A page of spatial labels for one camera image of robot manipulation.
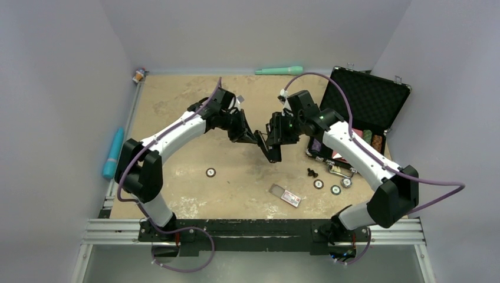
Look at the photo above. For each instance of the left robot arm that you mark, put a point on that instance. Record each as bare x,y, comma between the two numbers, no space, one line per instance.
139,169

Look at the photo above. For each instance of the staple box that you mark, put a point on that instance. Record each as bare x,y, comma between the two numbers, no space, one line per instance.
285,195

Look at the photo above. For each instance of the aluminium frame rail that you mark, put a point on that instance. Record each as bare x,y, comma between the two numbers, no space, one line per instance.
126,232

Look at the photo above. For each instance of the silver poker chip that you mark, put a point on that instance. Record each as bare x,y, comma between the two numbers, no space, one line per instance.
346,182

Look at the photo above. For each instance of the teal cylinder left edge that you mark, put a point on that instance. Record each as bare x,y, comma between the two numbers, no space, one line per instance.
110,165

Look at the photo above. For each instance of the black screw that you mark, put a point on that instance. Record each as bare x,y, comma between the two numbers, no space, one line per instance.
312,173

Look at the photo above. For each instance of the green poker chip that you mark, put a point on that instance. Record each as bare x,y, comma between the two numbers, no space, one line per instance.
335,190

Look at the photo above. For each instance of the small orange figurine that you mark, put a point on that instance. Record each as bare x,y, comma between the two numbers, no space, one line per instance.
140,75

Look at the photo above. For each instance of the brown poker chip left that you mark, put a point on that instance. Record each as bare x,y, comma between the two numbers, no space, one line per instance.
210,172

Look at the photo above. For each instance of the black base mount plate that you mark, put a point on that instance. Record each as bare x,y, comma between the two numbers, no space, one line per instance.
254,235

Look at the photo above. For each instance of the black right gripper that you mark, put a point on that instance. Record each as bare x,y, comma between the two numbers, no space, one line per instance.
278,135

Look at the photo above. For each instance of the silver carabiner keys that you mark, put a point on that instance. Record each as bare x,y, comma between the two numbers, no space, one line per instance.
341,172

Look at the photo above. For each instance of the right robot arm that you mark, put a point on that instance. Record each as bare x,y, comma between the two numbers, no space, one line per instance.
395,188

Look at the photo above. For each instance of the black poker chip case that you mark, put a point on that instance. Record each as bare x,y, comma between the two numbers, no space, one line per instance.
375,103

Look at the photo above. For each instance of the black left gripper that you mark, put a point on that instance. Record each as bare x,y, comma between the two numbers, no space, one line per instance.
247,137

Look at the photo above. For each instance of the black stapler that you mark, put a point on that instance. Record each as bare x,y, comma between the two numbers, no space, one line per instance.
272,153

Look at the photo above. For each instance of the brown poker chip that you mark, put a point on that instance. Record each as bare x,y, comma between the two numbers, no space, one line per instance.
318,184
210,172

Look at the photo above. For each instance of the brown poker chip right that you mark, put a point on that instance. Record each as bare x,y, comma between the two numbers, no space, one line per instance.
318,184

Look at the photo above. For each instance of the green microphone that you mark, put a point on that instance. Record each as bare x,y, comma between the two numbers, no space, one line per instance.
292,70

